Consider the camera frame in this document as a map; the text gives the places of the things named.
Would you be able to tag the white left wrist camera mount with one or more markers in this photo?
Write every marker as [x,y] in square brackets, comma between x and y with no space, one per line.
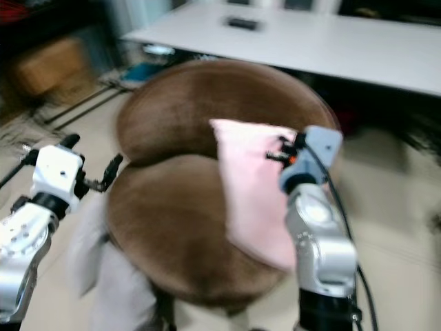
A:
[58,172]

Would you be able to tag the red item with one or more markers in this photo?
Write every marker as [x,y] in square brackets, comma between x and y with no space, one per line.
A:
[12,10]

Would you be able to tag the blue flat item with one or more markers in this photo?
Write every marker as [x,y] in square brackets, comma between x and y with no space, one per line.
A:
[143,72]

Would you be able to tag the round brown sofa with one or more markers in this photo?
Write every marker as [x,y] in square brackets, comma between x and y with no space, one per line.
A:
[172,221]

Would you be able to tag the long white table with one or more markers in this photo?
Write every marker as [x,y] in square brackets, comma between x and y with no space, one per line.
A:
[310,45]

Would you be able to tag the pink pillow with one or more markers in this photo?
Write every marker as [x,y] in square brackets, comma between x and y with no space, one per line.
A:
[255,196]

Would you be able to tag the small black box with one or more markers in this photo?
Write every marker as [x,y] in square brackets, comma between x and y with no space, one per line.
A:
[244,23]

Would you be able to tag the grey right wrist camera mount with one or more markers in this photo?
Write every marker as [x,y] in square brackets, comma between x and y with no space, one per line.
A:
[317,155]

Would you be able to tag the brown cardboard box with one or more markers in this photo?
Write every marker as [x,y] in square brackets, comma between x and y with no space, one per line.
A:
[49,67]

